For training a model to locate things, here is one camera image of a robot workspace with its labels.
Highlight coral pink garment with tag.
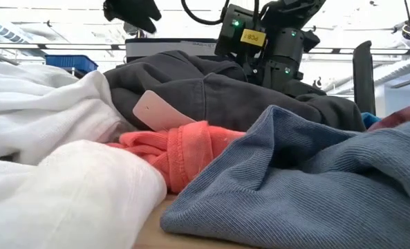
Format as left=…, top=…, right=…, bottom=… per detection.
left=106, top=90, right=247, bottom=194

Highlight navy white striped fabric basket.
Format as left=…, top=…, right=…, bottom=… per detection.
left=124, top=37, right=223, bottom=63

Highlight bright teal blue garment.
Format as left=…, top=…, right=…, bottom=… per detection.
left=361, top=111, right=382, bottom=129

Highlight dark grey garment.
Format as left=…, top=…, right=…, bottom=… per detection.
left=103, top=50, right=366, bottom=134

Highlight white knit garment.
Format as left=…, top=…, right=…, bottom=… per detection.
left=0, top=62, right=136, bottom=165

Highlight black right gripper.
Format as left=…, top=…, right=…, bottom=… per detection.
left=244, top=57, right=326, bottom=98

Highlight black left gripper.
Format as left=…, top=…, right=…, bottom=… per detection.
left=102, top=0, right=162, bottom=35

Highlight maroon garment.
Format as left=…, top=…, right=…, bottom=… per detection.
left=366, top=100, right=410, bottom=132

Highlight blue plastic bin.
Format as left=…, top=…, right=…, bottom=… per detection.
left=44, top=54, right=99, bottom=75

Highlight white gauze cloth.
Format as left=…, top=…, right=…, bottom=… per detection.
left=0, top=140, right=168, bottom=249

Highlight slate blue ribbed garment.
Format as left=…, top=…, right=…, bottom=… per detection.
left=159, top=104, right=410, bottom=249

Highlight grey horizontal beam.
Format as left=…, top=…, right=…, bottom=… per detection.
left=0, top=41, right=410, bottom=55

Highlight black pedestal post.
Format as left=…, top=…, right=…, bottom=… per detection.
left=351, top=40, right=378, bottom=116

